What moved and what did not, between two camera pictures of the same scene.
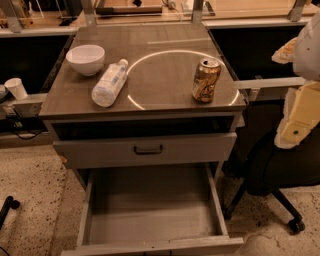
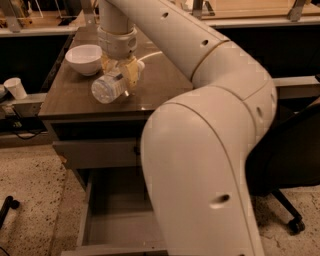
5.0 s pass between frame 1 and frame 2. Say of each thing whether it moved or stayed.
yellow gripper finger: moved
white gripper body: moved
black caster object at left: stayed
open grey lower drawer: stayed
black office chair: stayed
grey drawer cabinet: stayed
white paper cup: stayed
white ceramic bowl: stayed
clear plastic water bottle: moved
